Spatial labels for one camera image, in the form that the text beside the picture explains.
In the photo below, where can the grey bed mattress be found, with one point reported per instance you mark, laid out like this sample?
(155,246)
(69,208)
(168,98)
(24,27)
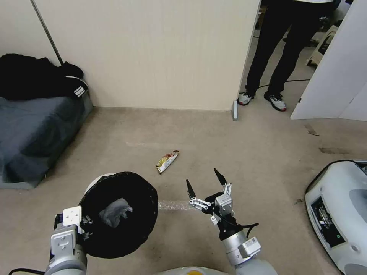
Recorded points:
(37,129)

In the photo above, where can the white door panel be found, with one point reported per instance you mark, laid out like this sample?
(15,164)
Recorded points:
(329,71)

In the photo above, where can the white plastic chair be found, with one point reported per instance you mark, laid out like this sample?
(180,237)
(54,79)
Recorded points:
(322,45)

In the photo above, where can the person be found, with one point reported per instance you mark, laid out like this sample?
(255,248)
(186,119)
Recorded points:
(275,45)

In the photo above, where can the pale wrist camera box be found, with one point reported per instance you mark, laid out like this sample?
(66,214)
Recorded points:
(72,215)
(224,203)

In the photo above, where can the snack bar wrapper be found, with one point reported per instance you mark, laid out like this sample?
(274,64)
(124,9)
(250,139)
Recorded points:
(167,161)

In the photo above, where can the white rounded machine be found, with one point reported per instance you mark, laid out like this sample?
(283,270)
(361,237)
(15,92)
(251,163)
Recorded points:
(341,206)

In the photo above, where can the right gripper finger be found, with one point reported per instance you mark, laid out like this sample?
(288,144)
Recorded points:
(220,176)
(190,190)

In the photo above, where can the black jacket with white stripes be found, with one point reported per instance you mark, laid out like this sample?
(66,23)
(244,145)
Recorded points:
(31,77)

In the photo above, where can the grey metal partition foot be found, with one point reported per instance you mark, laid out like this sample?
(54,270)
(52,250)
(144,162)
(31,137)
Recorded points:
(235,110)

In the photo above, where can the crumpled grey paper trash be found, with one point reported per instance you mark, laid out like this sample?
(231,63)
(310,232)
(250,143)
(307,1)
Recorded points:
(114,213)

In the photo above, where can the robot white front shell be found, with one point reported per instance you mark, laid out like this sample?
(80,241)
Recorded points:
(192,271)

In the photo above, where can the thin metal pole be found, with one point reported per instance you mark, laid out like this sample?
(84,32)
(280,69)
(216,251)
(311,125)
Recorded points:
(47,31)

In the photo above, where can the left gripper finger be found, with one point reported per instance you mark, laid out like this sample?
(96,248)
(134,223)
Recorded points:
(89,235)

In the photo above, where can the white bin with black bag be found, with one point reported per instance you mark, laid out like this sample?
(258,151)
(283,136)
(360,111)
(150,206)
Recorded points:
(134,200)

